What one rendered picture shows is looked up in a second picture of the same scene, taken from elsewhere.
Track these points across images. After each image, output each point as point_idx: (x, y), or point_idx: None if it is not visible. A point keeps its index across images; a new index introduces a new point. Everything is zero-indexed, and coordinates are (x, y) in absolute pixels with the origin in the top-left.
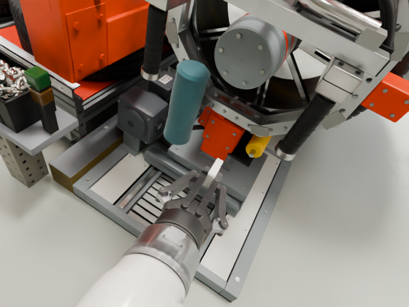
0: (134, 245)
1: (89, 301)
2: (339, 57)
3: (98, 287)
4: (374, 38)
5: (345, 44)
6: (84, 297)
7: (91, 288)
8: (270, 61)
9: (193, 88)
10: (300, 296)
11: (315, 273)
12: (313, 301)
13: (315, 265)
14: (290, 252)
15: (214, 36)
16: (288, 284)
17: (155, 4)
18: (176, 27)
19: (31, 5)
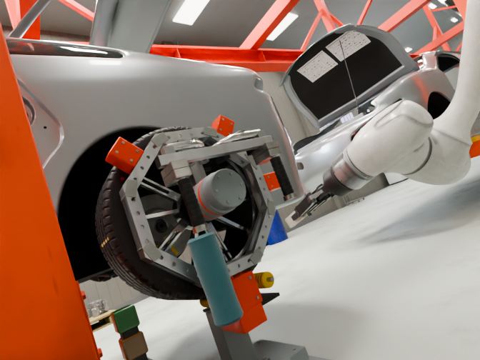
0: (343, 158)
1: (365, 129)
2: (261, 144)
3: (360, 136)
4: (261, 132)
5: (258, 139)
6: (365, 136)
7: (361, 140)
8: (239, 176)
9: (216, 241)
10: (416, 351)
11: (390, 342)
12: (418, 343)
13: (382, 342)
14: (369, 358)
15: (166, 247)
16: (404, 359)
17: (185, 174)
18: (153, 243)
19: (19, 313)
